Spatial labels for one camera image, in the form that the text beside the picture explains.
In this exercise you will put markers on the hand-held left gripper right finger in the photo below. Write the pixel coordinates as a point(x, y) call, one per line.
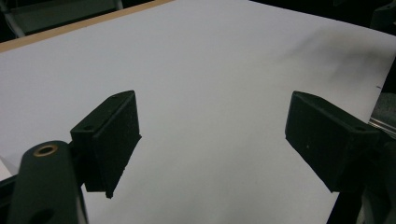
point(327, 140)

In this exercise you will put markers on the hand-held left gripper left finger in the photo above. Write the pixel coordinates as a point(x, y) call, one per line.
point(109, 140)

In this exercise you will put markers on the dark grey equipment box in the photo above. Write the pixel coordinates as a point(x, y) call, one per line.
point(383, 14)

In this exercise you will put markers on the grey metal stand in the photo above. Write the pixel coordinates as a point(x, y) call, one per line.
point(18, 17)

